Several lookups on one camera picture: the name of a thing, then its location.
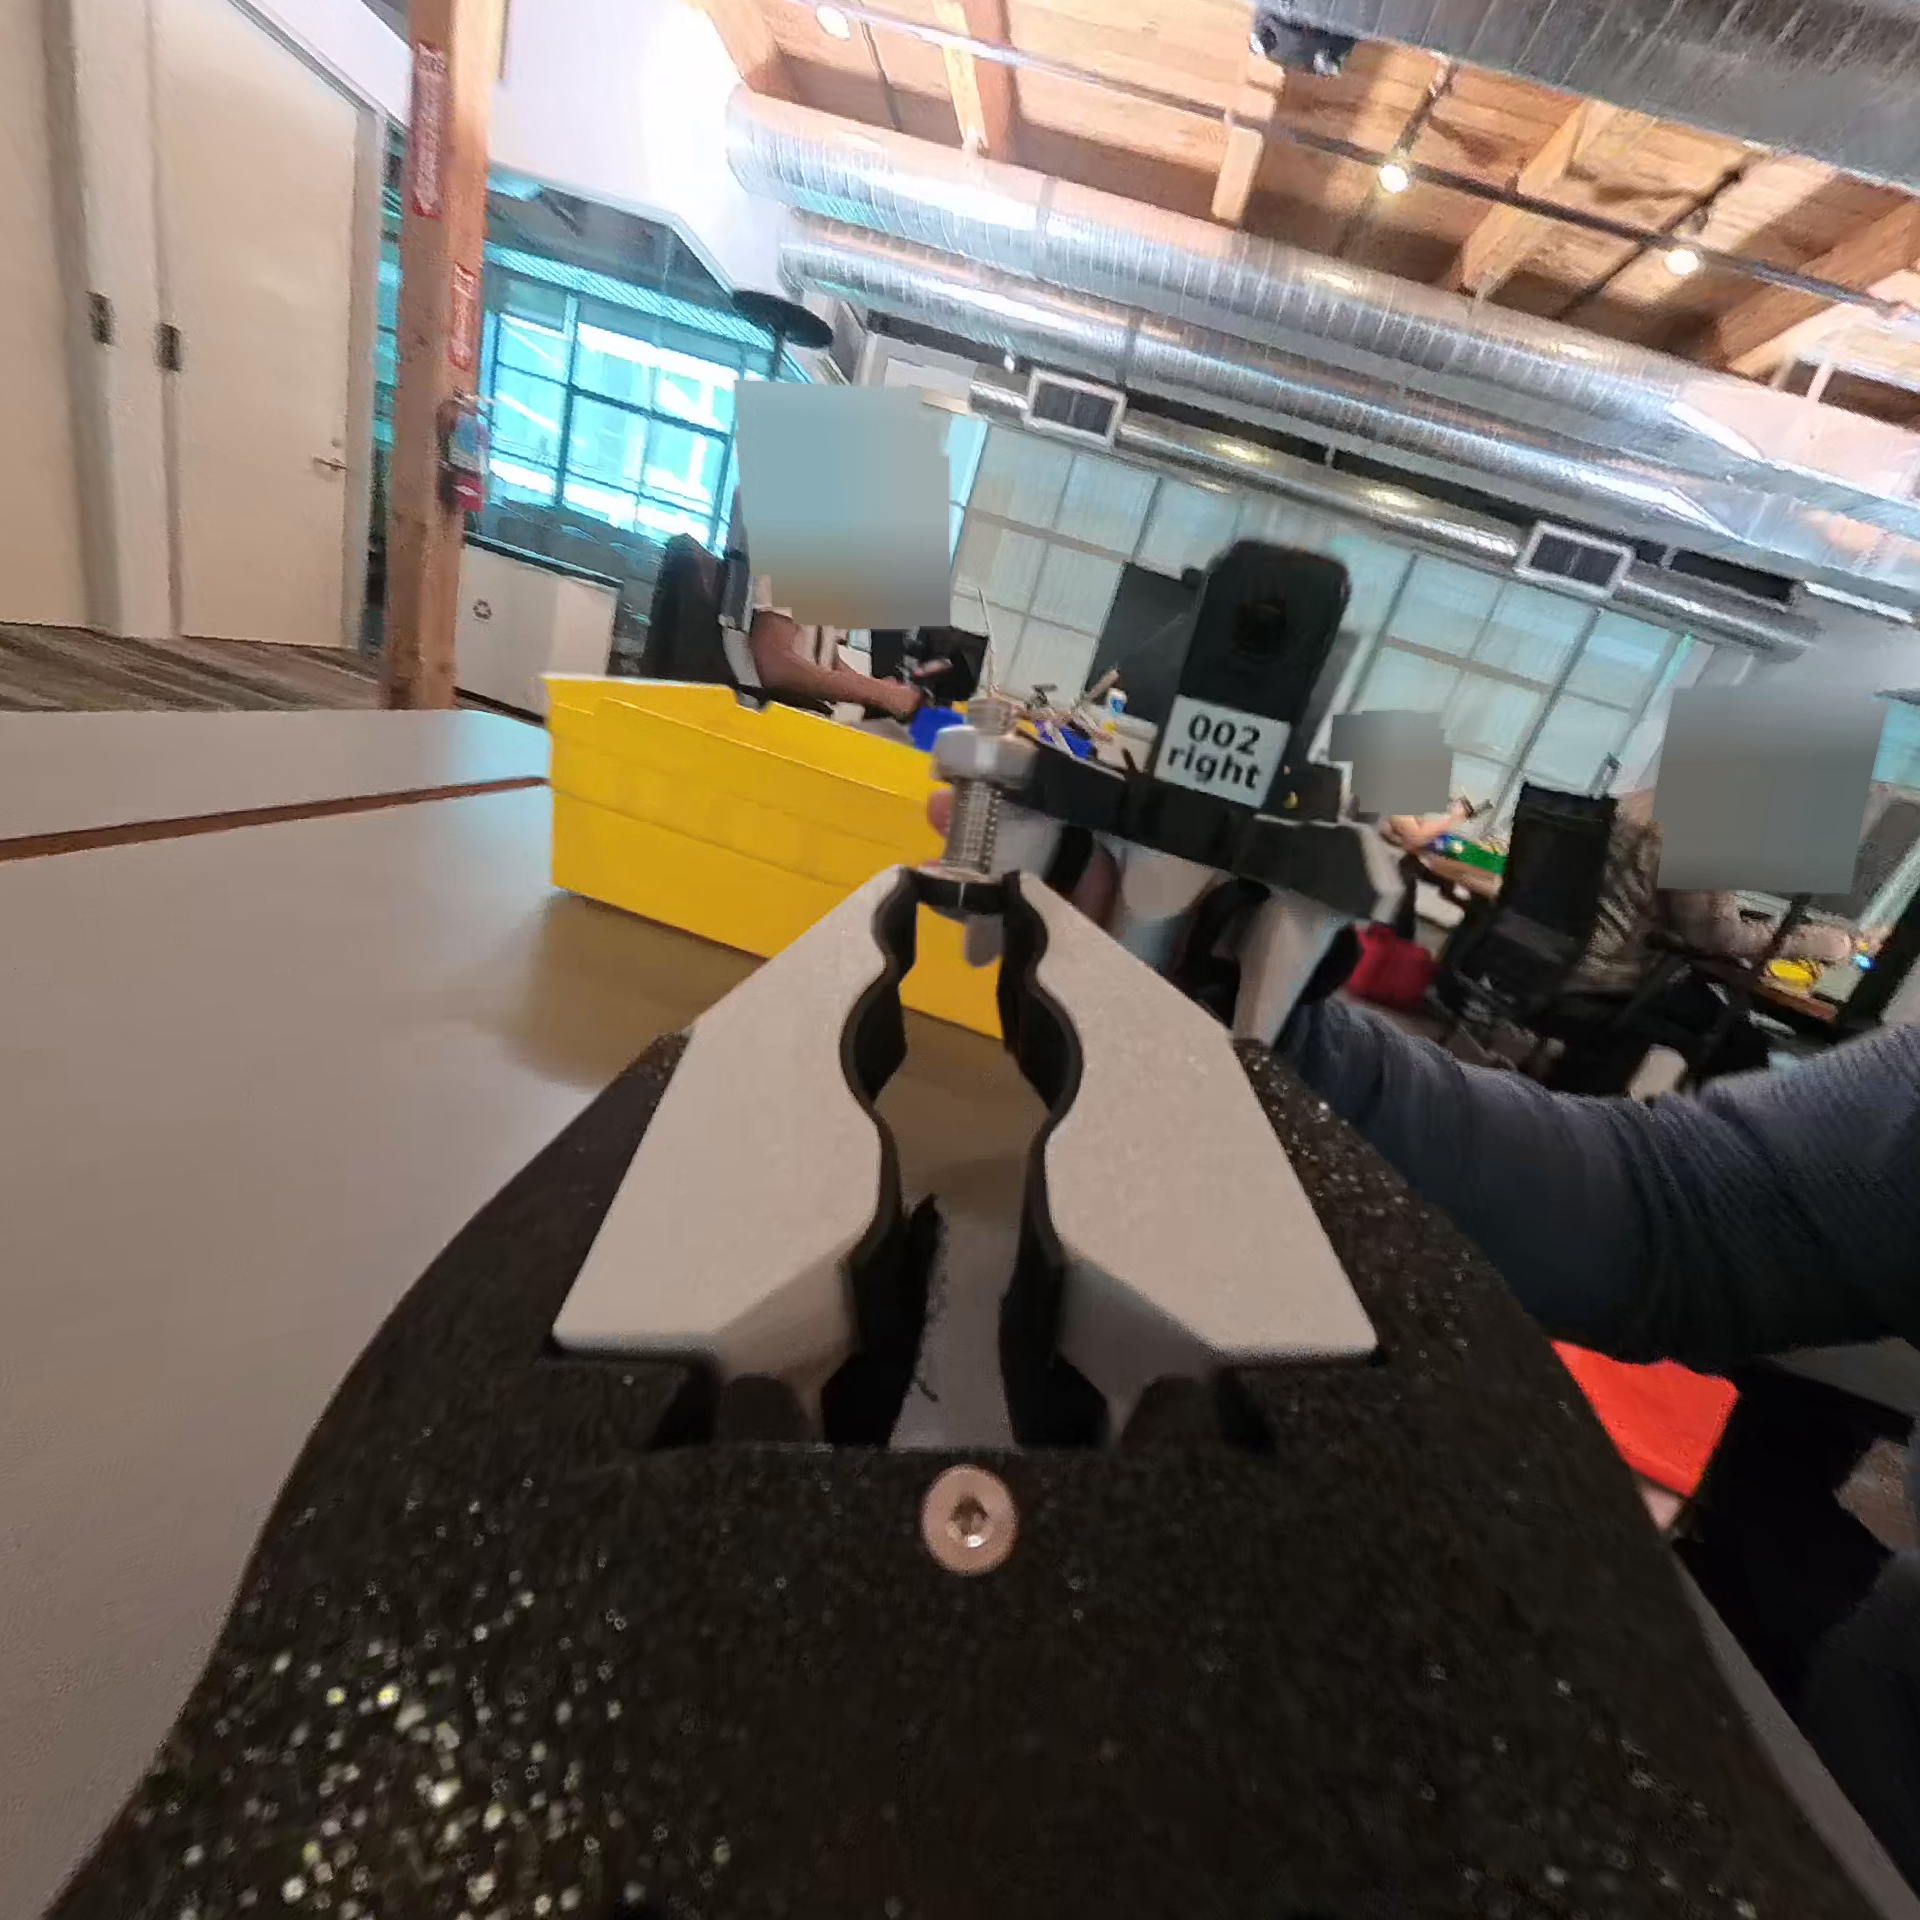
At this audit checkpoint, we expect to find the red bag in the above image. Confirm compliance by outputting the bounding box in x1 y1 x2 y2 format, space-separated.
1345 921 1445 1010

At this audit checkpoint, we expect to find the duct vent grille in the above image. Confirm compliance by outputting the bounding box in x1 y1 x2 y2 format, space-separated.
1025 366 1131 448
1516 515 1635 594

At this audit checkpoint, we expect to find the yellow plastic bin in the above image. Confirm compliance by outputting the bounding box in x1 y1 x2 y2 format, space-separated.
543 668 1011 1038

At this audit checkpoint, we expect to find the orange cloth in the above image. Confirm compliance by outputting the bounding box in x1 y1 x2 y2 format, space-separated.
1552 1339 1742 1503

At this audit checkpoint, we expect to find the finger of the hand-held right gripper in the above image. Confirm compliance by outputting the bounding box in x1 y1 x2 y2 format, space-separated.
983 733 1169 840

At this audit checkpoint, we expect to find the silver ventilation duct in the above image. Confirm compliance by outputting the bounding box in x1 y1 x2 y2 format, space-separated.
725 81 1920 502
777 210 1824 650

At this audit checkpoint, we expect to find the white door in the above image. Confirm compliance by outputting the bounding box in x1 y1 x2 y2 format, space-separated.
144 0 377 650

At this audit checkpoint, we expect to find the person's right forearm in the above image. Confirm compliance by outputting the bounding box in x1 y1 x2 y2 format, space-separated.
1286 993 1920 1369

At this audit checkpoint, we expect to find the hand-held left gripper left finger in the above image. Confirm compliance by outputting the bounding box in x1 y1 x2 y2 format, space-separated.
552 864 940 1446

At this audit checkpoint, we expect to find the black office chair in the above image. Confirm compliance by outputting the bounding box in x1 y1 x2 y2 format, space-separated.
640 530 752 705
1434 779 1660 1072

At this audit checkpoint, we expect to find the large window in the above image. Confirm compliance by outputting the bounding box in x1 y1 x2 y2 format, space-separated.
483 246 782 559

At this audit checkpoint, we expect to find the wooden support post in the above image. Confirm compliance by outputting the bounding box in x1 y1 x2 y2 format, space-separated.
377 0 514 711

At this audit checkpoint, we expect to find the silver metal bolt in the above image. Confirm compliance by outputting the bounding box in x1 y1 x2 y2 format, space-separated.
932 701 1040 900

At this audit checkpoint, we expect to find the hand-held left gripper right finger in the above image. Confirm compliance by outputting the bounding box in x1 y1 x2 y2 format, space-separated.
998 866 1380 1447

